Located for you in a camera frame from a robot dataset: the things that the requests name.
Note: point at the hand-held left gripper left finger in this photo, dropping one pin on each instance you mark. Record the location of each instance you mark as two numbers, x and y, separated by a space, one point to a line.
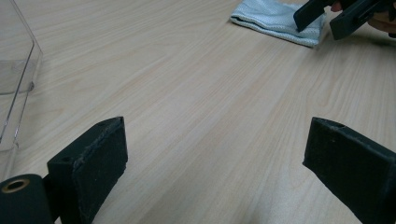
93 174

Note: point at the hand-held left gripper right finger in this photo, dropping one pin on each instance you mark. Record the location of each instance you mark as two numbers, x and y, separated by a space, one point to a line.
348 165

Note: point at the light blue cleaning cloth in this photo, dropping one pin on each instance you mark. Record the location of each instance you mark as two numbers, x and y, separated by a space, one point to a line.
271 18

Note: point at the clear acrylic divided organizer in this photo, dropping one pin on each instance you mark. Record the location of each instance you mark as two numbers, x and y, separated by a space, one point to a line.
18 77

